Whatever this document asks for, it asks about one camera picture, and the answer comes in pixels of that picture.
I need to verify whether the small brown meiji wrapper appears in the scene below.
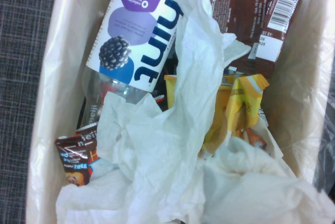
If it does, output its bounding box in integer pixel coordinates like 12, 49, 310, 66
54, 124, 102, 187

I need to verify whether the large brown snack wrapper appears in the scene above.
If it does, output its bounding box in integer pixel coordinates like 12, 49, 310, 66
195, 0, 302, 79

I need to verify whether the trash bin with plastic liner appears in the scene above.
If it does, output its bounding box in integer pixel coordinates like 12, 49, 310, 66
25, 0, 335, 224

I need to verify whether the hint water bottle purple label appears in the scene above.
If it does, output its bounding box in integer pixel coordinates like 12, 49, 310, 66
78, 0, 185, 130

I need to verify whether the thin white discarded tissue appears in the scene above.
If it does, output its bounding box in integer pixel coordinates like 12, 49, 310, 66
54, 0, 252, 224

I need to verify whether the cream plastic trash bin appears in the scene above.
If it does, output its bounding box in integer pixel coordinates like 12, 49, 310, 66
25, 0, 335, 224

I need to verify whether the yellow snack wrapper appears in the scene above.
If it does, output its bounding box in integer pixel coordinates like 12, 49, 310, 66
163, 73, 271, 157

